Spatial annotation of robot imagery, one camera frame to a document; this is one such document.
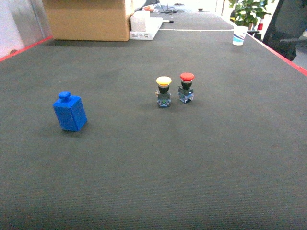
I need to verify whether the small white box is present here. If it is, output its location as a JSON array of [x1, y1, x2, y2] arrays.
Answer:
[[130, 10, 151, 31]]

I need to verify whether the white flat box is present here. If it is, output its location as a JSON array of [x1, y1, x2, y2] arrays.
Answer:
[[130, 17, 163, 40]]

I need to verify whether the green potted plant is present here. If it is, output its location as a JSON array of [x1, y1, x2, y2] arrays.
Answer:
[[229, 0, 270, 27]]

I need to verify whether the blue plastic block part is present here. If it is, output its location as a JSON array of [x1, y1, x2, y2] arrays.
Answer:
[[53, 91, 87, 132]]

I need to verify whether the yellow mushroom push button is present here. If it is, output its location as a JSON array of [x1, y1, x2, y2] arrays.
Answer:
[[155, 76, 172, 107]]

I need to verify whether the black conveyor belt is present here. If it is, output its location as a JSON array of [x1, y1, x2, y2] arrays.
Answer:
[[0, 12, 307, 230]]

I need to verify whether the brown cardboard box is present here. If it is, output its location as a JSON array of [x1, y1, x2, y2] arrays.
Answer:
[[43, 0, 134, 42]]

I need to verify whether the red mushroom push button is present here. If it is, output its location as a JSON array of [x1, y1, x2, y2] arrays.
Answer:
[[178, 72, 195, 104]]

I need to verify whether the black office chair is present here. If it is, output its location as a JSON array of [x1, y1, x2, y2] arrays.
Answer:
[[262, 0, 307, 61]]

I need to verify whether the white paper cup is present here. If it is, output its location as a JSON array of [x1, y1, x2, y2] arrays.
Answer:
[[232, 25, 248, 46]]

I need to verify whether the red conveyor frame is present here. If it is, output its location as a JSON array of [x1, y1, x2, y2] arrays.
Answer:
[[0, 36, 307, 76]]

